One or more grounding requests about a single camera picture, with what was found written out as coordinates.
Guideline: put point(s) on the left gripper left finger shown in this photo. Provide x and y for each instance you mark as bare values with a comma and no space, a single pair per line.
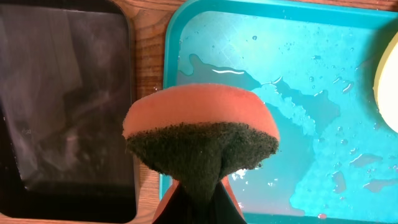
181,204

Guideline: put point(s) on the black plastic tray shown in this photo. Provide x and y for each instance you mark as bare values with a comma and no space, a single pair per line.
66,86

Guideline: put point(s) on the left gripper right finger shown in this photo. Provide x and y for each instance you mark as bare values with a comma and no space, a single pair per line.
221,209

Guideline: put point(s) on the teal plastic tray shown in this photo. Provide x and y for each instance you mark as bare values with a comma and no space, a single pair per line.
313,66

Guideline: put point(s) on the green and pink sponge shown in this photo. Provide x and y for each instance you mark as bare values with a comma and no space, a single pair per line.
199,134

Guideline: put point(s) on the yellow green plate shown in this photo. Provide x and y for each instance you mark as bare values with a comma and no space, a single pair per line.
385,85

